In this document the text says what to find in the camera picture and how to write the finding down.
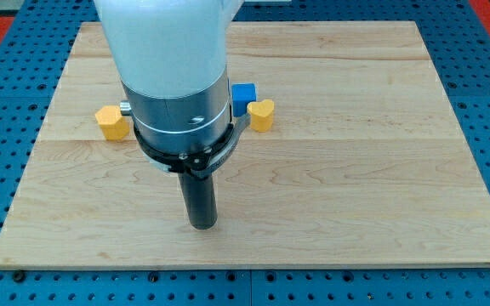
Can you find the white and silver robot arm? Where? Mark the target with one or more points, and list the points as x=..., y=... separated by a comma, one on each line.
x=171, y=57

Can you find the yellow heart block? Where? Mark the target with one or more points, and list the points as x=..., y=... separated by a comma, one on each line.
x=262, y=115

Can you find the blue cube block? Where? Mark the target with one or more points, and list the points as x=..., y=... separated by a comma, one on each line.
x=242, y=95

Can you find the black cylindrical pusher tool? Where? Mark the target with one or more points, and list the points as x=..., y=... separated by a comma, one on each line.
x=200, y=200

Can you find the light wooden board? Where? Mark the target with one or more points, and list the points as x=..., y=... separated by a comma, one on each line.
x=365, y=166

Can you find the yellow hexagon block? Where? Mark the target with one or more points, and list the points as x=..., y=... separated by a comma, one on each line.
x=112, y=123

